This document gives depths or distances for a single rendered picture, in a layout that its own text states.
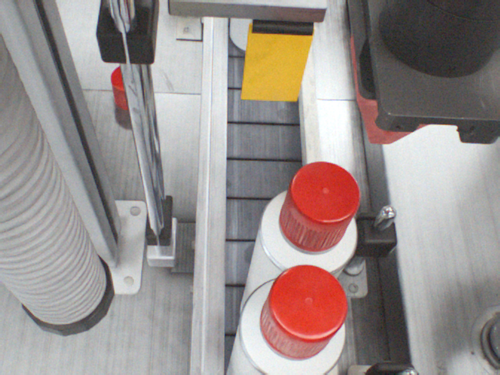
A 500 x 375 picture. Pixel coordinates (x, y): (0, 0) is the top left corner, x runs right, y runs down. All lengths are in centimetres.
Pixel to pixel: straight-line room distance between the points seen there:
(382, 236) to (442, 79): 19
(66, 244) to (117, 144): 40
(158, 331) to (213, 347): 15
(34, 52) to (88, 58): 37
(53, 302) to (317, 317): 10
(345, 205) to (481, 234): 28
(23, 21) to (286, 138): 31
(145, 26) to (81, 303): 11
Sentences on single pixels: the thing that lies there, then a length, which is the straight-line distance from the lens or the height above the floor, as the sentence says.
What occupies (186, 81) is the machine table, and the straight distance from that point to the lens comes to 61.
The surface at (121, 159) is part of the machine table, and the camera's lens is 56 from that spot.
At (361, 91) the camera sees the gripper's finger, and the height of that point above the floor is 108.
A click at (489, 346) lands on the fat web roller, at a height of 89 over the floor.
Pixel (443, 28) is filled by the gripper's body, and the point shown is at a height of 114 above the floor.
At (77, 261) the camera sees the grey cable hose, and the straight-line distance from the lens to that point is 19.
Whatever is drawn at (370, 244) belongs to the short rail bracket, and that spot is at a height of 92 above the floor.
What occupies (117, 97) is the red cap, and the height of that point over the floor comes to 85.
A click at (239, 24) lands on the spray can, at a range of 55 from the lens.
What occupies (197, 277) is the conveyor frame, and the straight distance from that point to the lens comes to 46.
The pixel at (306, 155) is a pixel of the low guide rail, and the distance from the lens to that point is 47.
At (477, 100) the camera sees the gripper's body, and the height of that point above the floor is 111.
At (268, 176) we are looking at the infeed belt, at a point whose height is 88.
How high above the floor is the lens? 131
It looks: 62 degrees down
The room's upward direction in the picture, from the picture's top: 10 degrees clockwise
